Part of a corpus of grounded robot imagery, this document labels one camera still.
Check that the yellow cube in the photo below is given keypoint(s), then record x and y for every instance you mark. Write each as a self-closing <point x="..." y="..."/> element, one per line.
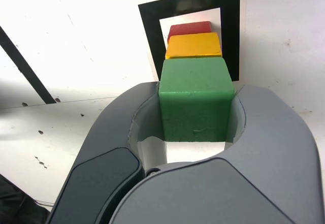
<point x="193" y="45"/>

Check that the black tape strip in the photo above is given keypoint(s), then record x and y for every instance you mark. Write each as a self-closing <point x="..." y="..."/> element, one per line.
<point x="25" y="66"/>

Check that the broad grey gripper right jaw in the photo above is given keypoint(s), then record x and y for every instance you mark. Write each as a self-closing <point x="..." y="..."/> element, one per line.
<point x="266" y="170"/>

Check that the green cube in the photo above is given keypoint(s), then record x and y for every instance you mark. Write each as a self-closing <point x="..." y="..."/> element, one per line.
<point x="195" y="102"/>

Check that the black tape square outline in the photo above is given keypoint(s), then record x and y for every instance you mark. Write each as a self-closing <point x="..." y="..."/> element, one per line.
<point x="231" y="31"/>

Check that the red cube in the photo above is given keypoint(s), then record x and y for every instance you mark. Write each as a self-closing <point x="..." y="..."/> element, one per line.
<point x="189" y="28"/>

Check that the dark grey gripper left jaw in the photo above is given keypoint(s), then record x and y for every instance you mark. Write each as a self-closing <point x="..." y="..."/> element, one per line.
<point x="101" y="163"/>

